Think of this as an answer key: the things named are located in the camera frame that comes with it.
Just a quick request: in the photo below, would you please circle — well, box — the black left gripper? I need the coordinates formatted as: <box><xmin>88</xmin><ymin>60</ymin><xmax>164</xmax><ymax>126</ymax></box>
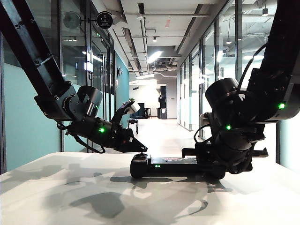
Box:
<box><xmin>106</xmin><ymin>127</ymin><xmax>148</xmax><ymax>153</ymax></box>

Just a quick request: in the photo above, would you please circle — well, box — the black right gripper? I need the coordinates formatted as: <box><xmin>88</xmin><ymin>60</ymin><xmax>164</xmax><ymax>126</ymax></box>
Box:
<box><xmin>182</xmin><ymin>140</ymin><xmax>269</xmax><ymax>171</ymax></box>

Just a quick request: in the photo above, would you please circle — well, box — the black remote control with joysticks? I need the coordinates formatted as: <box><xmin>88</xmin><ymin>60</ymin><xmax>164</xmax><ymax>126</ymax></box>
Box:
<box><xmin>130</xmin><ymin>152</ymin><xmax>227</xmax><ymax>180</ymax></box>

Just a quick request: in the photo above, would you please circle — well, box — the black quadruped robot dog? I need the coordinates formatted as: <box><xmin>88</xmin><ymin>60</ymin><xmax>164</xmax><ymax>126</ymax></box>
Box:
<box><xmin>127</xmin><ymin>118</ymin><xmax>139</xmax><ymax>135</ymax></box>

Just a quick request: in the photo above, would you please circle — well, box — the dark green bar counter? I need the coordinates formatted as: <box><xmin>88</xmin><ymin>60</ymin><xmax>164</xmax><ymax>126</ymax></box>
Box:
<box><xmin>133</xmin><ymin>103</ymin><xmax>146</xmax><ymax>120</ymax></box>

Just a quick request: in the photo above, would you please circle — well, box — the tall black cabinet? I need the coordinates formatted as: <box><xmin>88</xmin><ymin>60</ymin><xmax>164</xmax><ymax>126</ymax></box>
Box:
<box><xmin>160</xmin><ymin>85</ymin><xmax>168</xmax><ymax>120</ymax></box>

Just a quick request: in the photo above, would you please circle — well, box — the round black hanging sign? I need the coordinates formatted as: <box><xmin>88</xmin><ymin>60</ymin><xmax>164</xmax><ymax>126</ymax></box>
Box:
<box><xmin>95</xmin><ymin>11</ymin><xmax>114</xmax><ymax>29</ymax></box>

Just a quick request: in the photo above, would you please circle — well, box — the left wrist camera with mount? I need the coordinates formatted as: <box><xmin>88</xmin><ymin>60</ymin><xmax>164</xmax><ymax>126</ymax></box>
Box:
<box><xmin>110</xmin><ymin>99</ymin><xmax>141</xmax><ymax>130</ymax></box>

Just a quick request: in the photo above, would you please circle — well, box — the thin black camera cable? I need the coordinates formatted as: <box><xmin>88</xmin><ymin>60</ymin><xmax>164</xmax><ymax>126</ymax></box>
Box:
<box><xmin>193</xmin><ymin>123</ymin><xmax>213</xmax><ymax>144</ymax></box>

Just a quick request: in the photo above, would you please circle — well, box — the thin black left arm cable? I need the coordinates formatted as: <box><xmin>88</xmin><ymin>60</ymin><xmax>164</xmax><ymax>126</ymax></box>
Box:
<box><xmin>57</xmin><ymin>121</ymin><xmax>105</xmax><ymax>154</ymax></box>

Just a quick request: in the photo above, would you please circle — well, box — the long black door handle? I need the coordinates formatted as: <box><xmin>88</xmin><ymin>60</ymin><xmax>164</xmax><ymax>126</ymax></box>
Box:
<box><xmin>100</xmin><ymin>54</ymin><xmax>108</xmax><ymax>122</ymax></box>

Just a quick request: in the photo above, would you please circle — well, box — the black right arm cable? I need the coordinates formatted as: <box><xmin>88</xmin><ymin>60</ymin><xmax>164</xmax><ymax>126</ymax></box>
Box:
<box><xmin>238</xmin><ymin>43</ymin><xmax>268</xmax><ymax>92</ymax></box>

